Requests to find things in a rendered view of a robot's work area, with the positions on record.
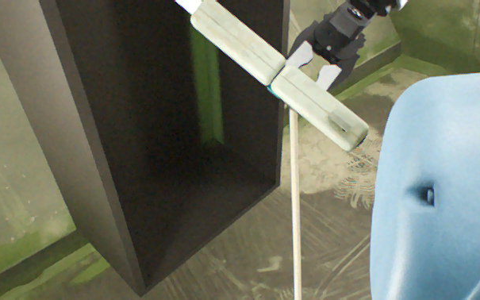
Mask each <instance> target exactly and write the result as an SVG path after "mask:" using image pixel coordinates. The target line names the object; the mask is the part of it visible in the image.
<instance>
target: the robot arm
mask: <svg viewBox="0 0 480 300"><path fill-rule="evenodd" d="M407 1H408V0H347V1H346V2H343V3H342V5H340V6H339V7H338V8H337V9H336V11H335V10H334V12H332V11H330V12H329V13H325V14H324V20H323V21H321V22H320V23H319V22H317V21H316V20H314V21H313V23H312V24H311V25H310V26H309V27H308V28H306V29H303V30H302V31H301V32H300V33H299V34H298V36H297V37H296V40H295V41H294V44H293V46H292V48H291V50H290V51H289V53H288V56H287V57H286V65H287V64H293V65H295V66H296V67H297V68H300V67H301V66H303V65H306V64H308V63H309V62H310V61H311V60H312V59H313V52H315V53H316V54H317V56H320V57H323V58H324V59H325V60H327V61H328V62H329V63H330V65H324V66H323V67H321V70H320V71H319V73H318V76H317V81H316V83H317V84H318V85H319V86H321V88H322V89H323V90H326V91H327V92H329V91H330V90H332V89H333V88H335V86H336V85H338V84H340V83H342V82H343V81H344V80H345V79H346V78H347V77H348V76H349V75H350V74H351V71H353V69H354V66H355V63H356V61H357V60H358V59H359V57H360V55H358V54H357V51H358V49H359V48H362V47H364V42H365V41H366V39H365V38H364V37H365V35H364V34H363V33H362V32H363V30H364V29H365V28H366V27H367V26H368V25H369V24H370V23H371V20H373V19H374V17H375V16H376V15H378V16H380V17H386V16H387V15H388V14H389V13H390V11H399V10H400V9H401V8H402V7H403V5H405V4H406V3H407ZM370 276H371V292H372V298H373V300H480V73H471V74H463V75H450V76H440V77H431V78H427V79H422V80H420V82H418V83H414V84H413V85H412V86H410V87H409V88H408V89H407V90H404V92H403V93H402V95H401V96H400V97H399V99H398V100H397V101H396V102H395V104H394V105H393V107H392V110H391V112H390V115H389V118H388V122H387V125H386V131H385V134H384V138H382V147H381V151H380V157H379V162H378V171H377V178H376V184H375V198H374V209H373V216H372V227H371V264H370Z"/></svg>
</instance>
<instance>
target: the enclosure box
mask: <svg viewBox="0 0 480 300"><path fill-rule="evenodd" d="M214 1H216V2H217V3H218V4H220V5H221V6H222V7H224V8H226V10H227V11H228V12H230V14H231V15H233V16H234V17H235V18H237V19H238V20H240V21H242V22H243V24H244V25H245V26H247V27H248V28H249V29H250V30H251V31H252V32H254V33H256V34H257V35H258V36H260V38H261V39H262V40H264V41H265V42H266V43H267V44H269V45H270V46H271V47H272V48H274V49H275V50H277V51H278V53H279V54H280V55H282V56H283V57H284V59H286V57H287V45H288V35H289V30H290V0H214ZM191 15H193V14H190V13H189V11H188V10H186V9H185V8H184V7H183V6H181V5H180V4H179V3H177V2H176V1H175V0H0V59H1V61H2V64H4V67H5V69H6V72H7V74H8V76H9V79H10V80H11V83H12V84H13V87H14V90H15V92H16V94H17V96H18V97H19V99H20V103H21V105H22V107H23V110H24V111H25V112H26V116H27V118H28V119H29V123H30V125H31V128H32V130H33V131H34V133H35V135H36V138H37V140H38V143H39V145H40V148H41V150H42V152H44V156H45V158H46V160H47V162H48V166H49V167H50V169H51V172H52V175H54V177H55V180H56V182H57V186H58V188H59V189H60V193H61V194H62V196H63V200H64V202H66V205H67V208H68V210H69V212H70V214H71V218H72V220H73V222H74V224H75V227H76V228H77V230H78V231H80V233H81V234H82V235H83V236H84V237H85V238H86V239H87V240H88V241H89V242H90V243H91V244H92V245H93V247H94V248H95V249H96V250H97V251H98V252H99V253H100V254H101V255H102V257H103V258H104V259H105V260H107V262H108V263H109V264H110V265H111V267H112V268H113V269H114V270H115V271H116V272H117V273H118V274H119V275H120V277H122V278H123V280H124V281H126V282H127V284H128V285H129V286H130V287H131V288H132V289H133V291H134V292H135V293H137V294H138V295H139V297H140V298H142V297H143V296H144V295H145V294H147V292H148V291H149V290H151V289H152V288H153V287H155V286H156V285H157V284H159V283H160V281H161V280H164V279H165V278H166V277H168V276H169V274H171V273H172V272H173V271H176V269H177V268H178V267H179V266H181V265H182V264H183V263H185V262H186V261H187V260H188V259H190V258H191V256H193V255H194V254H195V253H196V252H198V251H199V250H200V249H202V248H203V247H204V246H206V245H207V244H208V243H209V242H210V241H211V240H212V239H214V238H215V237H216V236H218V235H219V234H220V233H223V232H224V231H225V230H226V229H227V228H228V227H229V226H230V225H231V224H232V223H233V222H235V221H236V220H237V219H240V218H241V217H242V216H243V215H245V214H246V213H247V212H248V211H249V210H250V209H251V208H252V207H253V206H254V205H257V204H258V203H259V202H261V201H262V200H263V199H264V198H265V197H266V196H268V195H269V194H270V193H271V192H272V191H273V190H275V189H276V188H278V187H279V186H280V182H281V166H282V136H283V122H284V106H285V103H284V102H283V100H282V99H281V98H278V97H277V96H276V95H273V94H272V93H271V92H270V91H269V90H268V89H267V87H265V86H264V85H263V84H262V83H261V82H260V81H259V80H258V79H256V78H255V77H254V76H252V75H251V74H250V73H249V72H247V71H246V70H245V69H243V68H242V66H241V65H240V64H238V63H237V62H236V61H234V60H233V59H232V58H231V57H229V56H228V55H227V54H225V53H224V51H223V50H221V49H219V48H218V47H217V46H216V45H215V44H214V43H213V42H211V41H210V40H209V39H207V37H205V36H204V35H203V34H201V33H200V32H199V31H197V30H196V28H195V27H193V26H192V25H193V23H192V22H190V18H191Z"/></svg>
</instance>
